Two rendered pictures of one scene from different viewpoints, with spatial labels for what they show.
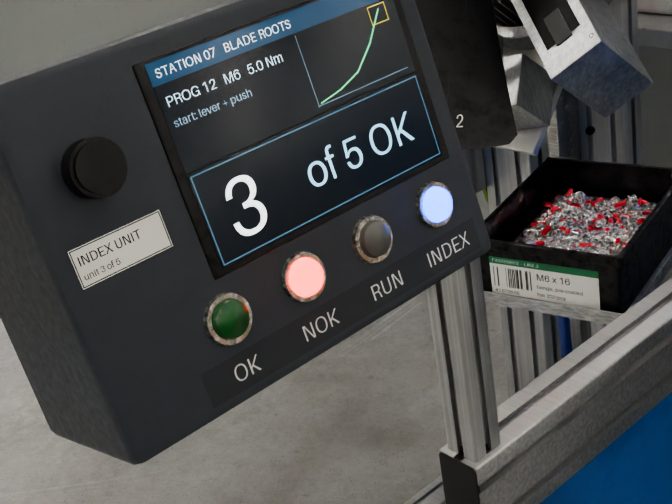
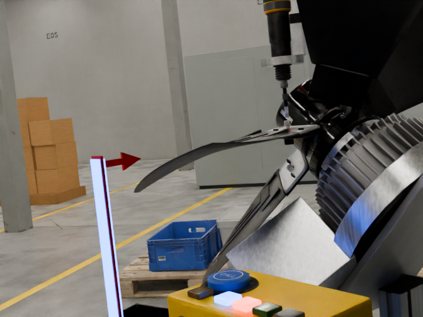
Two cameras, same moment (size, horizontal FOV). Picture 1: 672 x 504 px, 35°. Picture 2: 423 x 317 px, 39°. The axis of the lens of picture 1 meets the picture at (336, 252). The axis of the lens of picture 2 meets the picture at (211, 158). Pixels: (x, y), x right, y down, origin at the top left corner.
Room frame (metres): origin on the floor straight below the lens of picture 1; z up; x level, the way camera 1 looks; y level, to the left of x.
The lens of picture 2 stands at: (1.10, -1.24, 1.24)
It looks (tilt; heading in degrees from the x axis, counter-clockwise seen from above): 5 degrees down; 88
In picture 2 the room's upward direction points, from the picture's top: 6 degrees counter-clockwise
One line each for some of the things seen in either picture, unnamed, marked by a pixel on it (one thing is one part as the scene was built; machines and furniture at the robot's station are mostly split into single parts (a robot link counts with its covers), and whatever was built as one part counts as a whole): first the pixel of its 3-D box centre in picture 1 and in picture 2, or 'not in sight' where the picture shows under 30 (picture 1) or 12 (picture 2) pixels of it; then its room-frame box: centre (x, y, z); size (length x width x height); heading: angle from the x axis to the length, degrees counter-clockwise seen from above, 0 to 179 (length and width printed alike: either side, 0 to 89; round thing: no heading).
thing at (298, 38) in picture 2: not in sight; (286, 33); (1.27, -0.29, 1.34); 0.09 x 0.07 x 0.10; 162
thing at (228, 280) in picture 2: not in sight; (228, 282); (1.12, -0.70, 1.08); 0.04 x 0.04 x 0.02
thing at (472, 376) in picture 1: (460, 339); not in sight; (0.65, -0.08, 0.96); 0.03 x 0.03 x 0.20; 37
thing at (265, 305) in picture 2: not in sight; (267, 310); (1.15, -0.78, 1.08); 0.02 x 0.02 x 0.01; 37
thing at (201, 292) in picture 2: not in sight; (200, 292); (1.10, -0.72, 1.08); 0.02 x 0.02 x 0.01; 37
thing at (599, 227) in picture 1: (581, 242); not in sight; (1.00, -0.26, 0.83); 0.19 x 0.14 x 0.04; 142
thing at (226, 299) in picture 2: not in sight; (228, 298); (1.12, -0.75, 1.08); 0.02 x 0.02 x 0.01; 37
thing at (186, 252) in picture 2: not in sight; (187, 244); (1.00, 2.95, 0.25); 0.60 x 0.41 x 0.22; 74
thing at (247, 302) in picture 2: not in sight; (247, 304); (1.14, -0.76, 1.08); 0.02 x 0.02 x 0.01; 37
